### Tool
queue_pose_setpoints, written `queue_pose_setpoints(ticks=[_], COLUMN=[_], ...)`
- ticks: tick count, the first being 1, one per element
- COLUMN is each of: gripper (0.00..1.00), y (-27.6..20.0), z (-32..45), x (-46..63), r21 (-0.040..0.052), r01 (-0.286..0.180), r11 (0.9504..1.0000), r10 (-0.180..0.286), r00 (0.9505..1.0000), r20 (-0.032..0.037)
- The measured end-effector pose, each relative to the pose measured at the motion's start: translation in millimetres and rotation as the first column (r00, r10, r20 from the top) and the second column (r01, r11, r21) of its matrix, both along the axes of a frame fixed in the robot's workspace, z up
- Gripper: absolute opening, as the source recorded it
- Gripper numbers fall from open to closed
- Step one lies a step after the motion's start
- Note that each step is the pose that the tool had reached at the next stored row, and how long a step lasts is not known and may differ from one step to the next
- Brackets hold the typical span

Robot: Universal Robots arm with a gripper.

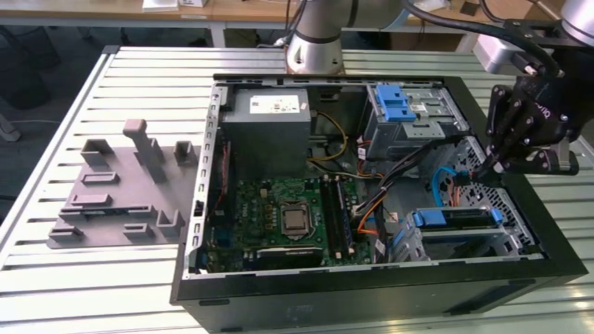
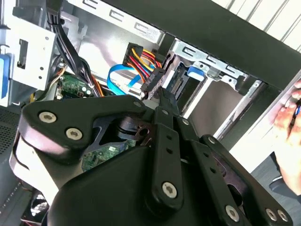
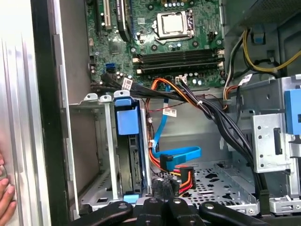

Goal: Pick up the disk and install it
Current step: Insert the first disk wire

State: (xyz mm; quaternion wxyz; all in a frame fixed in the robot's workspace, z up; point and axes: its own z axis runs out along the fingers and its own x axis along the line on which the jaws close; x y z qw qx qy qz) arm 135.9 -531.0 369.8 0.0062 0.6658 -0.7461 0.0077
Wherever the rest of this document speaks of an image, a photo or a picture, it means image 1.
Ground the blue wire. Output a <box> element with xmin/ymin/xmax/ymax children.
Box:
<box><xmin>432</xmin><ymin>166</ymin><xmax>468</xmax><ymax>209</ymax></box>

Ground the black cable bundle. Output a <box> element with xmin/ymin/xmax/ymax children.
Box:
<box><xmin>361</xmin><ymin>135</ymin><xmax>465</xmax><ymax>227</ymax></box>

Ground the grey power supply unit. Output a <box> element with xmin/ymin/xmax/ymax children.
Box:
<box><xmin>218</xmin><ymin>88</ymin><xmax>313</xmax><ymax>178</ymax></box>

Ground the CPU socket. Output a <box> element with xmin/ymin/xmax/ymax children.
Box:
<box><xmin>277</xmin><ymin>200</ymin><xmax>317</xmax><ymax>243</ymax></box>

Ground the silver CPU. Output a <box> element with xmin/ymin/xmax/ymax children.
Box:
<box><xmin>282</xmin><ymin>208</ymin><xmax>310</xmax><ymax>234</ymax></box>

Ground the grey parts rack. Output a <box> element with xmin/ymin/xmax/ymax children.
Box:
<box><xmin>46</xmin><ymin>118</ymin><xmax>206</xmax><ymax>250</ymax></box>

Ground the black graphics card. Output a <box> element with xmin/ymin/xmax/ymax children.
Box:
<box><xmin>253</xmin><ymin>245</ymin><xmax>325</xmax><ymax>271</ymax></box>

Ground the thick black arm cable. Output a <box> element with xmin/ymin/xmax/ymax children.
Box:
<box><xmin>401</xmin><ymin>0</ymin><xmax>565</xmax><ymax>77</ymax></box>

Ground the red wire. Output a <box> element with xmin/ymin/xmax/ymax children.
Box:
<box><xmin>206</xmin><ymin>141</ymin><xmax>234</xmax><ymax>223</ymax></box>

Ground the silver drive cage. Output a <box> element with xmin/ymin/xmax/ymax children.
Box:
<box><xmin>365</xmin><ymin>83</ymin><xmax>473</xmax><ymax>161</ymax></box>

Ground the orange black power wire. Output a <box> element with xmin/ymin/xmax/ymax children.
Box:
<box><xmin>446</xmin><ymin>169</ymin><xmax>489</xmax><ymax>209</ymax></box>

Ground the black office chair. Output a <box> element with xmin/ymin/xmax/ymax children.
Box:
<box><xmin>0</xmin><ymin>26</ymin><xmax>64</xmax><ymax>109</ymax></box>

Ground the black RAM slot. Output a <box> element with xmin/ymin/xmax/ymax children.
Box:
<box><xmin>319</xmin><ymin>175</ymin><xmax>349</xmax><ymax>258</ymax></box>
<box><xmin>333</xmin><ymin>175</ymin><xmax>358</xmax><ymax>257</ymax></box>

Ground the silver disk bay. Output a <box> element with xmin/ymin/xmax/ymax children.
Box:
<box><xmin>394</xmin><ymin>205</ymin><xmax>536</xmax><ymax>262</ymax></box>

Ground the white furniture foot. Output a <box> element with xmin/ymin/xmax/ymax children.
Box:
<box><xmin>0</xmin><ymin>113</ymin><xmax>23</xmax><ymax>143</ymax></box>

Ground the yellow wire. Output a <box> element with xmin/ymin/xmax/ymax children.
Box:
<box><xmin>309</xmin><ymin>111</ymin><xmax>349</xmax><ymax>163</ymax></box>

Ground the wooden desk white frame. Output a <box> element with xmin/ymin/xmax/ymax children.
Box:
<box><xmin>0</xmin><ymin>0</ymin><xmax>558</xmax><ymax>53</ymax></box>

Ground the blue plastic latch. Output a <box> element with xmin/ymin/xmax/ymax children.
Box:
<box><xmin>375</xmin><ymin>84</ymin><xmax>419</xmax><ymax>122</ymax></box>

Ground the orange wire bundle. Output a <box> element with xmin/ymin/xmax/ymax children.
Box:
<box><xmin>357</xmin><ymin>203</ymin><xmax>386</xmax><ymax>237</ymax></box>

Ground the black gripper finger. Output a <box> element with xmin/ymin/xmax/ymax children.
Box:
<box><xmin>498</xmin><ymin>148</ymin><xmax>581</xmax><ymax>175</ymax></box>
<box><xmin>477</xmin><ymin>85</ymin><xmax>536</xmax><ymax>187</ymax></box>

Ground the hard disk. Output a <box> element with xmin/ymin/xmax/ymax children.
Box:
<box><xmin>410</xmin><ymin>207</ymin><xmax>504</xmax><ymax>230</ymax></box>

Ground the green motherboard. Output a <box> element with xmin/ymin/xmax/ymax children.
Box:
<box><xmin>203</xmin><ymin>175</ymin><xmax>373</xmax><ymax>272</ymax></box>

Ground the black PC case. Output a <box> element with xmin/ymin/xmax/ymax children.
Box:
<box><xmin>170</xmin><ymin>72</ymin><xmax>589</xmax><ymax>333</ymax></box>

